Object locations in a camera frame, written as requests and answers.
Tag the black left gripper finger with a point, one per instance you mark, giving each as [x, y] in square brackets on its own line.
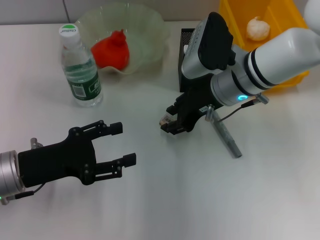
[130, 160]
[116, 128]

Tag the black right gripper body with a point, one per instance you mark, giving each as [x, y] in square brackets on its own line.
[197, 105]

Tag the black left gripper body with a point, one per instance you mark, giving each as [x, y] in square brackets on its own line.
[57, 162]

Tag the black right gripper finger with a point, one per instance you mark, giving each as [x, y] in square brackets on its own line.
[172, 127]
[171, 110]

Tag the beige eraser with barcode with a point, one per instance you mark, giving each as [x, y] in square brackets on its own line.
[165, 120]

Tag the grey glitter marker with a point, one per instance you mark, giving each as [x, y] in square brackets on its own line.
[227, 137]

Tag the green toothbrush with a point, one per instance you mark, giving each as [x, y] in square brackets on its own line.
[185, 48]

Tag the clear green-label water bottle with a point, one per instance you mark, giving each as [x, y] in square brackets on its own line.
[80, 72]

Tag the red-orange plush orange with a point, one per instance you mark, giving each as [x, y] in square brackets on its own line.
[112, 53]

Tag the white garlic bulb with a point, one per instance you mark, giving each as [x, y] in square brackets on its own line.
[258, 28]

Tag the black mesh pen holder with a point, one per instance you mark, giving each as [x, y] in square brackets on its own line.
[185, 35]

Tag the translucent green fruit bowl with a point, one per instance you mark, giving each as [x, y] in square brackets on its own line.
[147, 37]

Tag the yellow plastic bin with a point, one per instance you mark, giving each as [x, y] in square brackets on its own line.
[282, 15]

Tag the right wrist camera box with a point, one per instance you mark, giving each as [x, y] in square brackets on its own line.
[207, 47]

